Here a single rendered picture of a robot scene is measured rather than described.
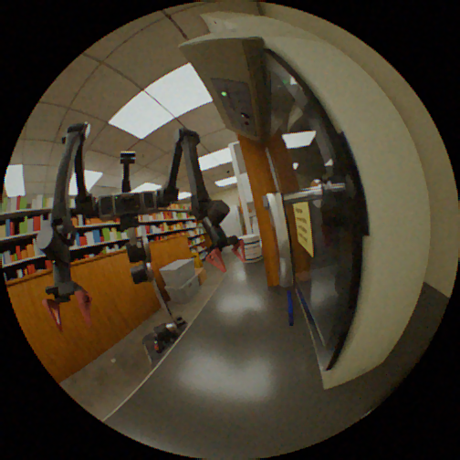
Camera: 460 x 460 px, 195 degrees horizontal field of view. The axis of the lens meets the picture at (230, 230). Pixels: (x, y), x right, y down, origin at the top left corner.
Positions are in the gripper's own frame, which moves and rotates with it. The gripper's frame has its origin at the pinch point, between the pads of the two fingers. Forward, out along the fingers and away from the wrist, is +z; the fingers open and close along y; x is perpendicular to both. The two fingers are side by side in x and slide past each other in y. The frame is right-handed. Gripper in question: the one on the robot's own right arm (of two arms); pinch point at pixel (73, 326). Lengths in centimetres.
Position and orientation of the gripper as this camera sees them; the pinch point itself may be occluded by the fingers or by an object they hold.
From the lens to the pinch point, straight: 40.8
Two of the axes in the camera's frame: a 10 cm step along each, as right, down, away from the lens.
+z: 5.1, 8.0, -3.1
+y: 7.1, -1.8, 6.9
